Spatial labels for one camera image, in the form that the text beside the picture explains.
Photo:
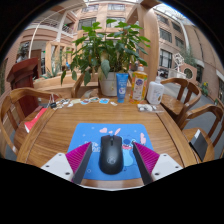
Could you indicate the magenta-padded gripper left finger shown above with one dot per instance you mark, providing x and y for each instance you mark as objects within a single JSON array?
[{"x": 78, "y": 156}]

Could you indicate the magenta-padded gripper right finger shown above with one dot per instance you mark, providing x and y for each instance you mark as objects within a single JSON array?
[{"x": 148, "y": 158}]

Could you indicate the black computer mouse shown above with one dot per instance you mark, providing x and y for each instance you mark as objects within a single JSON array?
[{"x": 111, "y": 155}]

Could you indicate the blue printed mouse pad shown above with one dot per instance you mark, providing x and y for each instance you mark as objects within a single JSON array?
[{"x": 86, "y": 133}]

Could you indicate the clear plastic wrapper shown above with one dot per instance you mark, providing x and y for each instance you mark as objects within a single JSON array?
[{"x": 146, "y": 107}]

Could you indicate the black flat box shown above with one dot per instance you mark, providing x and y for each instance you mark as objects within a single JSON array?
[{"x": 199, "y": 145}]

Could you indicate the small printed sticker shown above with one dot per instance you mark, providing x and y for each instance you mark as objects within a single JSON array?
[
  {"x": 65, "y": 102},
  {"x": 85, "y": 101},
  {"x": 94, "y": 99},
  {"x": 104, "y": 100}
]

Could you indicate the red and white bag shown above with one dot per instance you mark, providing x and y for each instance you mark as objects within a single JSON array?
[{"x": 33, "y": 121}]

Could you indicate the black binder clip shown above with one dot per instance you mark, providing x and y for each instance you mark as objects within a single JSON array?
[{"x": 52, "y": 105}]

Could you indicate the wooden armchair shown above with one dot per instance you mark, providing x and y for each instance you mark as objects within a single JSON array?
[
  {"x": 173, "y": 103},
  {"x": 200, "y": 111},
  {"x": 76, "y": 86},
  {"x": 20, "y": 95}
]

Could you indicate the small white sticker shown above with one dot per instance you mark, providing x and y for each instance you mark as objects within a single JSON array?
[{"x": 114, "y": 103}]

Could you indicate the white plastic bottle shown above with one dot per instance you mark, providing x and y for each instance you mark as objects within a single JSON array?
[{"x": 155, "y": 92}]

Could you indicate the yellow dish soap bottle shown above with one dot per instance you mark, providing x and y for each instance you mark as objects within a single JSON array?
[{"x": 139, "y": 85}]

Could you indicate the blue squeeze tube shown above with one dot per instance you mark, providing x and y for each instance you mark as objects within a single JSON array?
[{"x": 122, "y": 86}]

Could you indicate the spiky green agave plant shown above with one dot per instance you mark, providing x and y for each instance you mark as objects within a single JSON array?
[{"x": 53, "y": 71}]

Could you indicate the white metal sculpture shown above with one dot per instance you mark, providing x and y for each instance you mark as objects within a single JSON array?
[{"x": 178, "y": 61}]

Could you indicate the leafy plant in white pot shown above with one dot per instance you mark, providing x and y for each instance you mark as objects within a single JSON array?
[{"x": 106, "y": 50}]

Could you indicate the dark bust statue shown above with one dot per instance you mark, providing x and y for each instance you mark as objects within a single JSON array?
[{"x": 23, "y": 51}]

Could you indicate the dark red wooden pedestal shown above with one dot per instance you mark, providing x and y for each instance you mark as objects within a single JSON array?
[{"x": 23, "y": 75}]

